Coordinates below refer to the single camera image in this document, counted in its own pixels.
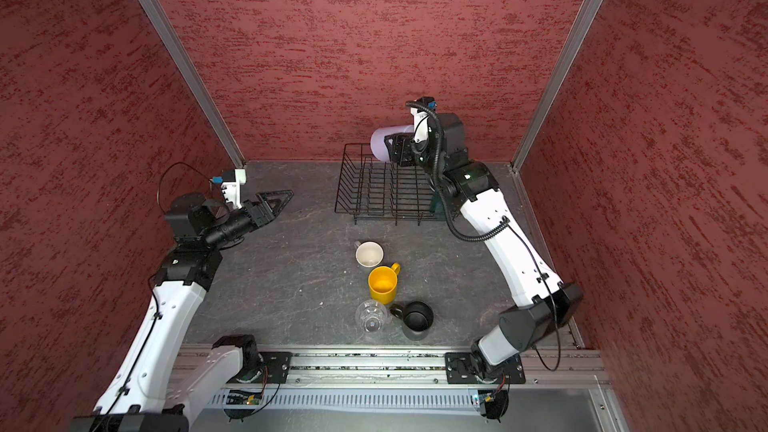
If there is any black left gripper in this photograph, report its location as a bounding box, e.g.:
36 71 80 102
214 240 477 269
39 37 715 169
205 191 295 247

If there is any lilac plastic cup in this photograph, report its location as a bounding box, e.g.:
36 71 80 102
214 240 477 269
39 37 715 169
370 124 414 163

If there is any dark green white-inside mug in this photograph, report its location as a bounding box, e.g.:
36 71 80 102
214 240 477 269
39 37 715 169
429 195 446 221

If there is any black mug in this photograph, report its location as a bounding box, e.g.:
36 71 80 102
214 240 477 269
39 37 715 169
389 301 434 341

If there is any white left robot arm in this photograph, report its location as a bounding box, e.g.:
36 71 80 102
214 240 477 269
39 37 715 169
69 190 294 431

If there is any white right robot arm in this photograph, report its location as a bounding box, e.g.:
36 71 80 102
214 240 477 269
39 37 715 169
386 133 583 381

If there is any small cream mug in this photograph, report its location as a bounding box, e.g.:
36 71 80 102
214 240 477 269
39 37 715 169
355 241 384 268

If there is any yellow mug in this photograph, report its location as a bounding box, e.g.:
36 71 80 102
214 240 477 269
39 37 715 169
368 263 401 305

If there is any clear glass cup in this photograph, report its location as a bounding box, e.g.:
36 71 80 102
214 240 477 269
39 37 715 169
355 299 390 334

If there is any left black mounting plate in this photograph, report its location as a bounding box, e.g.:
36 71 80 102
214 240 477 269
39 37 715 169
259 351 293 384

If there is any black mounting plate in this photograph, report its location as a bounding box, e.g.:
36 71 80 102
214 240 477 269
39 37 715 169
444 352 526 386
259 351 293 384

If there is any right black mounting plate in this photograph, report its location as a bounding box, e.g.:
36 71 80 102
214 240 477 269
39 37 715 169
444 352 526 386

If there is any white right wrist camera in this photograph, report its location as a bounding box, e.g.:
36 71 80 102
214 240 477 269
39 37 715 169
411 96 468 162

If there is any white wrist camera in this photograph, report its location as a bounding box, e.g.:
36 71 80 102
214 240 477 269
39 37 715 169
411 96 468 162
211 168 247 210

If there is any black wire dish rack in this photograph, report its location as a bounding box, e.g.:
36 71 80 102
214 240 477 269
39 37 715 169
334 143 438 224

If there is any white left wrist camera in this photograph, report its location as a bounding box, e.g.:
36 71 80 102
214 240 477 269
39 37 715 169
211 168 247 210

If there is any left aluminium corner post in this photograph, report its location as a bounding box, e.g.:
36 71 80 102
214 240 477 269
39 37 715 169
138 0 246 168

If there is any aluminium corner post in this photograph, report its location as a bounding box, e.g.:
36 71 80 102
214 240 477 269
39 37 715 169
138 0 246 168
511 0 628 172

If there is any right aluminium corner post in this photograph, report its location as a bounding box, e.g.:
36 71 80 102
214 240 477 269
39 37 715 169
511 0 628 172

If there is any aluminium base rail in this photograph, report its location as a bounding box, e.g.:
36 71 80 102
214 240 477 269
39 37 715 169
207 346 612 414

